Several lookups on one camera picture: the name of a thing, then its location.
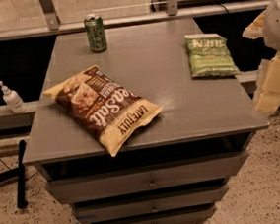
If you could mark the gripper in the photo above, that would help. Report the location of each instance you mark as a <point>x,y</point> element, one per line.
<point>278,24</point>

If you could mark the brown sea salt chip bag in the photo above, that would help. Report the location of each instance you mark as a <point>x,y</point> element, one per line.
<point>103,107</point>

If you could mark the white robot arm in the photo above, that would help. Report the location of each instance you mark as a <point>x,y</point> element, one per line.
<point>267,26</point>

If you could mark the green kettle chip bag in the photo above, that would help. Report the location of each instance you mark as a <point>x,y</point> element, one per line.
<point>208,56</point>

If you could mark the top grey drawer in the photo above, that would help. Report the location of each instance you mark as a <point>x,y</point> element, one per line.
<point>112,184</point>

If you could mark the grey drawer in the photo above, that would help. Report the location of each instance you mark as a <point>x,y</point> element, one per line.
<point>187,214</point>
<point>149,204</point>
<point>112,184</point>

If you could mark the middle grey drawer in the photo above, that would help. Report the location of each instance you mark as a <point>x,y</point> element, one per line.
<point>149,204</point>

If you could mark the bottom grey drawer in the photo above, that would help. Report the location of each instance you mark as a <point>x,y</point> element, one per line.
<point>187,214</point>

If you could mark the green soda can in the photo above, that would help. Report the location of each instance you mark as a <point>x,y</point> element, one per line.
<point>95,32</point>

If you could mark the white pump lotion bottle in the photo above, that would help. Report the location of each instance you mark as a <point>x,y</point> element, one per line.
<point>12,99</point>

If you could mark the black stand leg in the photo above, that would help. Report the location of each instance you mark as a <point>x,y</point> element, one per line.
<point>18,174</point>

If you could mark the grey window ledge rail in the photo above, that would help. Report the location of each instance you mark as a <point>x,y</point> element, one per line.
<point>184,13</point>

